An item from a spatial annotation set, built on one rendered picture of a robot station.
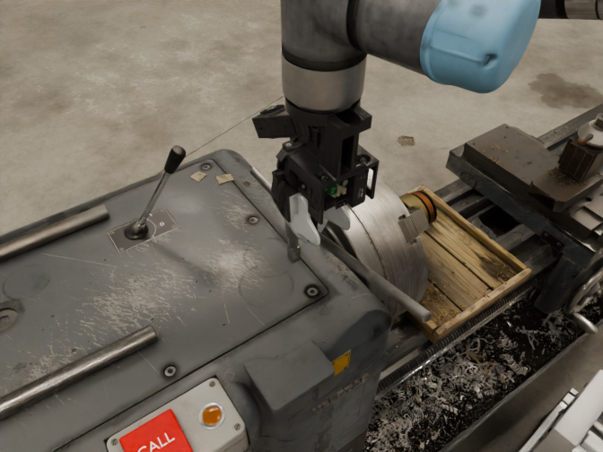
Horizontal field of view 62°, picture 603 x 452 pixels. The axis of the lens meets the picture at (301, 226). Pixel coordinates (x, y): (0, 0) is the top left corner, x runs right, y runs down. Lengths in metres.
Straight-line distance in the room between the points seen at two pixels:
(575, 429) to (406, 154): 2.31
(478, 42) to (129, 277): 0.55
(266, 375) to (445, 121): 2.81
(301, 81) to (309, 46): 0.03
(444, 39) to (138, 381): 0.49
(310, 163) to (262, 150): 2.46
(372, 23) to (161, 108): 3.07
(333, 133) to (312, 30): 0.09
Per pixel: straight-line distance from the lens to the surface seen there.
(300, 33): 0.42
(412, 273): 0.86
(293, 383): 0.61
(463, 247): 1.28
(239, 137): 3.06
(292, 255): 0.69
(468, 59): 0.35
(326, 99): 0.44
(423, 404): 1.39
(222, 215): 0.78
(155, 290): 0.71
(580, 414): 0.84
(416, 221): 0.88
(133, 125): 3.31
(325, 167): 0.49
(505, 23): 0.35
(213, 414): 0.60
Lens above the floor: 1.80
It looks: 46 degrees down
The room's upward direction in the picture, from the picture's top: straight up
